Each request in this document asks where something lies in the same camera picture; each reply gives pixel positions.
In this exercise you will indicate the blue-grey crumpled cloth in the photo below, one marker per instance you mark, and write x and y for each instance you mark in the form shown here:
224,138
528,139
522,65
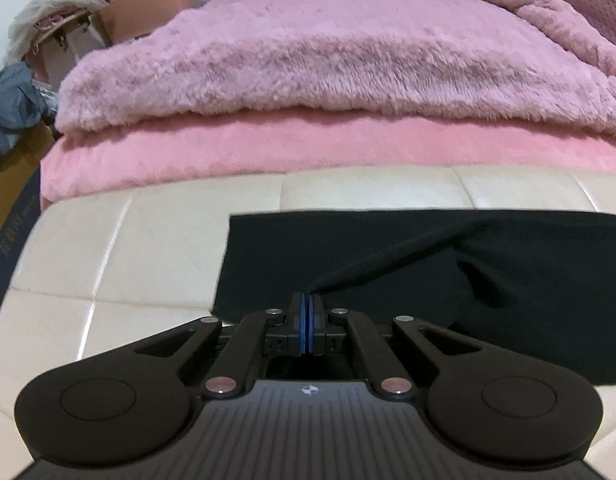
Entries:
13,100

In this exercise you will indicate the black pants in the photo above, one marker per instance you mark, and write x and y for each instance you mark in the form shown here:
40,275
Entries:
388,260

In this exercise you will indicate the cream leather bed bench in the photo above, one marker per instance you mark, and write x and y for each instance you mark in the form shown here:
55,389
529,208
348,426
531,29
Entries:
138,240

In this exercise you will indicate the brown cardboard box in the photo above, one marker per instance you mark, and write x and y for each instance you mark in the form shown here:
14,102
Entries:
13,185

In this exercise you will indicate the pink plastic bucket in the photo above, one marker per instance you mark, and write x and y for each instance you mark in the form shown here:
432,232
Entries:
138,15

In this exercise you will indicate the pink bed sheet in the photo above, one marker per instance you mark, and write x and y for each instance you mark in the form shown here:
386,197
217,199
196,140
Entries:
288,145

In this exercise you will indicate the grey tulle cloth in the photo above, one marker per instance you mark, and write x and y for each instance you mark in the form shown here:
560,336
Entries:
53,5

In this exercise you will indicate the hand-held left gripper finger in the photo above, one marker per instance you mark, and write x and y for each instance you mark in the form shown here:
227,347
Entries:
311,327
300,327

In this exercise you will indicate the pink furry blanket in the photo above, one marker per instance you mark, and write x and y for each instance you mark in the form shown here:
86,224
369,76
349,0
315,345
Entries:
313,60

